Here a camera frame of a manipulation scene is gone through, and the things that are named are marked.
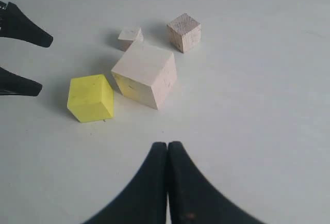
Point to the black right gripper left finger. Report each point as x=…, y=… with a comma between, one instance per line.
x=144, y=199

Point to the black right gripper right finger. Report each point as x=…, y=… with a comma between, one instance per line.
x=192, y=198

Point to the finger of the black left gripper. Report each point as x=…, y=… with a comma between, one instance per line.
x=16, y=25
x=12, y=84

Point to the yellow cube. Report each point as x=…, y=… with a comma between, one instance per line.
x=90, y=98

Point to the large pale wooden cube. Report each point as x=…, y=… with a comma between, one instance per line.
x=146, y=74

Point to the medium wooden cube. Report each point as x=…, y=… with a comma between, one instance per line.
x=184, y=32

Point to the small wooden cube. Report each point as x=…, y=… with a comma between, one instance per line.
x=129, y=35

